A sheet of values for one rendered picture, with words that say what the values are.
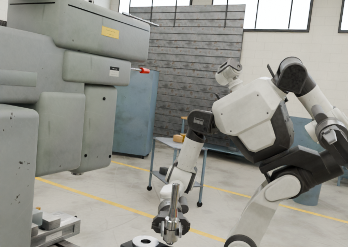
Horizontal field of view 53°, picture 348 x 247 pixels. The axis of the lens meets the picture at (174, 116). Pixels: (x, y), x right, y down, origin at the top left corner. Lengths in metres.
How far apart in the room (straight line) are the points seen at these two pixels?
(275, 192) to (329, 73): 7.19
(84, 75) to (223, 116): 0.58
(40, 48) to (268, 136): 0.87
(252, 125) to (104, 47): 0.63
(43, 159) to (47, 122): 0.11
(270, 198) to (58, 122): 0.85
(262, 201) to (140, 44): 0.79
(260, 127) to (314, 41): 7.33
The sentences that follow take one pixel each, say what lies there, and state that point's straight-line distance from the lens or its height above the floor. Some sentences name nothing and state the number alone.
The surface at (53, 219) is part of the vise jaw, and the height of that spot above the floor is 1.04.
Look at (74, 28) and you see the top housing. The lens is 1.12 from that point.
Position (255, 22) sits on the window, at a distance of 8.97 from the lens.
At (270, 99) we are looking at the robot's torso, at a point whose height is 1.64.
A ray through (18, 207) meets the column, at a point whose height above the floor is 1.32.
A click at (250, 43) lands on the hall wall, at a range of 9.00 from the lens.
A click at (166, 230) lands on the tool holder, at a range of 1.13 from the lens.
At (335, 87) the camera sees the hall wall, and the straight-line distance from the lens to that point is 8.50.
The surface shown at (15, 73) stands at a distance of 1.01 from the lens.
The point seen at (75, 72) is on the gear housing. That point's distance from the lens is 1.14.
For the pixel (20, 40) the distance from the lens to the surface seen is 1.03.
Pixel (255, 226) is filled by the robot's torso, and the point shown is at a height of 1.11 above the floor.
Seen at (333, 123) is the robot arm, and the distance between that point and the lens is 1.13.
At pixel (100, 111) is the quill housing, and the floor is 1.53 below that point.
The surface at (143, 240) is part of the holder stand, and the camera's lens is 1.26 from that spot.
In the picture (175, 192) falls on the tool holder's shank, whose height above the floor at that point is 1.33.
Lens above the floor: 1.66
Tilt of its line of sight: 5 degrees down
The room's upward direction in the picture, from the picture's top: 6 degrees clockwise
